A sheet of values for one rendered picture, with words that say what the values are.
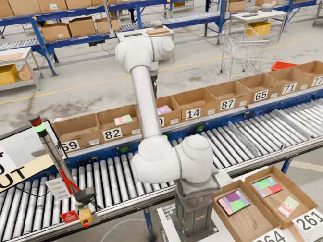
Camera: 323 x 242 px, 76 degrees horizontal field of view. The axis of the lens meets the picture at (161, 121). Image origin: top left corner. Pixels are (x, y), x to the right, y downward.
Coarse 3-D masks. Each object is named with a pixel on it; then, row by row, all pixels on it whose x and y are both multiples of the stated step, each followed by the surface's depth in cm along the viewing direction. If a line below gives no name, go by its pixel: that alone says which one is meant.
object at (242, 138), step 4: (228, 124) 220; (232, 124) 213; (232, 128) 215; (236, 132) 209; (240, 136) 204; (244, 136) 198; (240, 140) 206; (244, 140) 199; (244, 144) 201; (248, 144) 194; (248, 148) 196; (252, 148) 190; (256, 148) 185; (252, 152) 191; (256, 152) 186; (256, 156) 187
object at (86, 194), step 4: (88, 188) 131; (92, 188) 131; (80, 192) 130; (84, 192) 129; (88, 192) 129; (92, 192) 129; (96, 192) 133; (76, 196) 128; (80, 196) 127; (84, 196) 128; (88, 196) 128; (92, 196) 130; (76, 200) 128; (80, 200) 128; (84, 200) 129; (88, 200) 133; (84, 204) 133
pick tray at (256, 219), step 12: (240, 180) 157; (228, 192) 159; (240, 192) 158; (252, 192) 147; (216, 204) 142; (252, 204) 150; (240, 216) 144; (252, 216) 143; (264, 216) 142; (228, 228) 136; (240, 228) 138; (252, 228) 137; (264, 228) 137; (240, 240) 125; (252, 240) 131
